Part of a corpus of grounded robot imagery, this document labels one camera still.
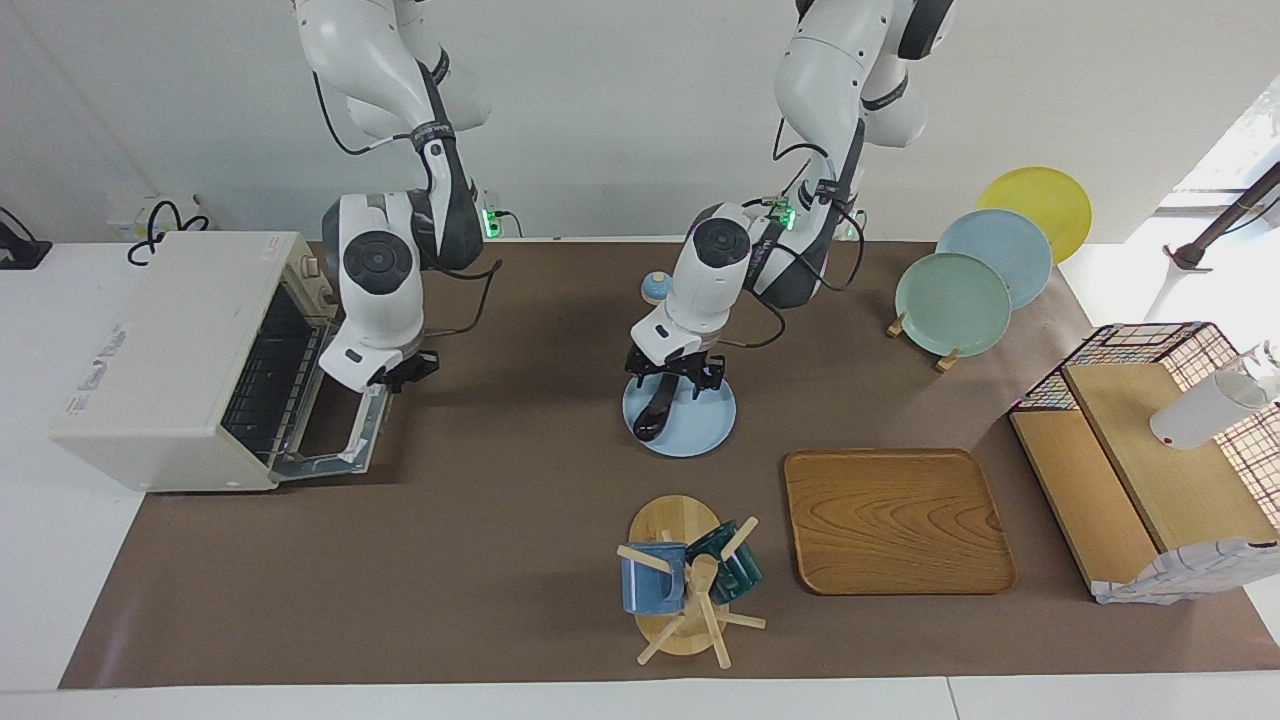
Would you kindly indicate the small blue domed bell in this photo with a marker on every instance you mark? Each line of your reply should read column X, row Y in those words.
column 652, row 292

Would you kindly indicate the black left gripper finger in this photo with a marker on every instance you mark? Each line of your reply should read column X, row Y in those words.
column 712, row 378
column 640, row 381

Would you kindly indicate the black clamp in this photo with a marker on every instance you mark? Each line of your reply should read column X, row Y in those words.
column 15, row 245

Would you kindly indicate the yellow plate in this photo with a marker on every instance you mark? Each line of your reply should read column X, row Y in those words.
column 1040, row 200

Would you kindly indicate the brown table mat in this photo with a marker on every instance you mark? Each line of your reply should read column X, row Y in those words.
column 520, row 520

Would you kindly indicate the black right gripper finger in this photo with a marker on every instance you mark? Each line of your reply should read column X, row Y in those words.
column 431, row 363
column 389, row 384

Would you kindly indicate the small light blue plate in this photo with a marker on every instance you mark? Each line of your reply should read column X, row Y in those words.
column 700, row 425

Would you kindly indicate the blue mug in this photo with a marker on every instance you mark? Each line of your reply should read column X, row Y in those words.
column 650, row 590

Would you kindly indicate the rectangular wooden tray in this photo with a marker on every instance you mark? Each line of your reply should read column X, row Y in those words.
column 895, row 520

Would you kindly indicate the wooden mug tree stand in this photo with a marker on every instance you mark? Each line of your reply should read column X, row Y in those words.
column 665, row 520

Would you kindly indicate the large light blue plate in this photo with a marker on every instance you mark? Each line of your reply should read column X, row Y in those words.
column 1000, row 245

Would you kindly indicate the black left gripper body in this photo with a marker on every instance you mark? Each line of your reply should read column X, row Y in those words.
column 675, row 362

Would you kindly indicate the white cylinder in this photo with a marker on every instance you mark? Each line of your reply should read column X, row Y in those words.
column 1200, row 412

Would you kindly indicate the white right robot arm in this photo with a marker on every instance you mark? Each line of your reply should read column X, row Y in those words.
column 380, row 300

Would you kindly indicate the wooden two-tier shelf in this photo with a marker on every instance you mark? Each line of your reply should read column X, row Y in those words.
column 1170, row 480

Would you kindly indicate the dark purple eggplant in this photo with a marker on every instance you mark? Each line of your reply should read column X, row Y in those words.
column 650, row 420

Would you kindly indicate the dark metal pole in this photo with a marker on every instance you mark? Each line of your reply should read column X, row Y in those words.
column 1225, row 222

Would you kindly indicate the cream toaster oven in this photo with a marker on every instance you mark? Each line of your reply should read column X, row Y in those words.
column 150, row 350

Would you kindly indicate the white power strip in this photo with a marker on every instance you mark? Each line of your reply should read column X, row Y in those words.
column 125, row 215

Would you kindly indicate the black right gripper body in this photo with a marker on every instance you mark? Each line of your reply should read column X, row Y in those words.
column 412, row 368

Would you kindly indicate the wooden plate rack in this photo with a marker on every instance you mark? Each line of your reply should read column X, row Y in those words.
column 895, row 326

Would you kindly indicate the dark green mug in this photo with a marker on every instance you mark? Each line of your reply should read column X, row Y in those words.
column 735, row 575

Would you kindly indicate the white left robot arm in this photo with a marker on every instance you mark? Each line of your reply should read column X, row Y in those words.
column 710, row 280

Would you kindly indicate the pale green plate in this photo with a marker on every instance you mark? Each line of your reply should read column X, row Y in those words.
column 950, row 305

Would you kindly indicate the glass oven door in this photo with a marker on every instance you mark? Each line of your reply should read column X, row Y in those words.
column 366, row 440

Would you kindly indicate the silver oven knob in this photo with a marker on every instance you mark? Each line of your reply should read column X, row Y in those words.
column 327, row 298
column 312, row 266

